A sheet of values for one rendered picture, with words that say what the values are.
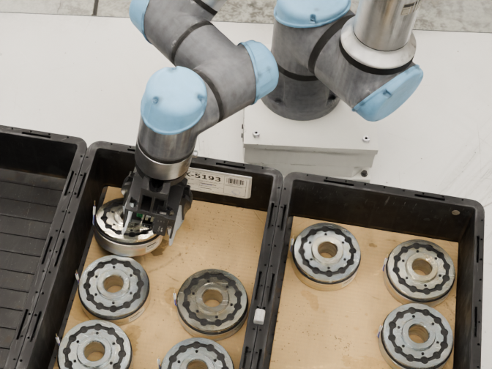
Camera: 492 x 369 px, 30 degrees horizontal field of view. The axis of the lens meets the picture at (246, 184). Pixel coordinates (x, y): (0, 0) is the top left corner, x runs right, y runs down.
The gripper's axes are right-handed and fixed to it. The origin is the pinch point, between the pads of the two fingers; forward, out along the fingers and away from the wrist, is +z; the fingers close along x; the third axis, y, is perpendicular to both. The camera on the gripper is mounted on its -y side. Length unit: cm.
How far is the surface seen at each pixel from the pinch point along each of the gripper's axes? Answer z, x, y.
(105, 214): 0.1, -7.0, 0.8
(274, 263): -9.0, 18.4, 7.4
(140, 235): -1.9, -1.0, 3.9
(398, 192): -11.5, 34.6, -7.8
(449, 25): 76, 71, -137
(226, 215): 2.1, 11.0, -5.3
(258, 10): 85, 12, -132
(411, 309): -4.9, 39.8, 7.3
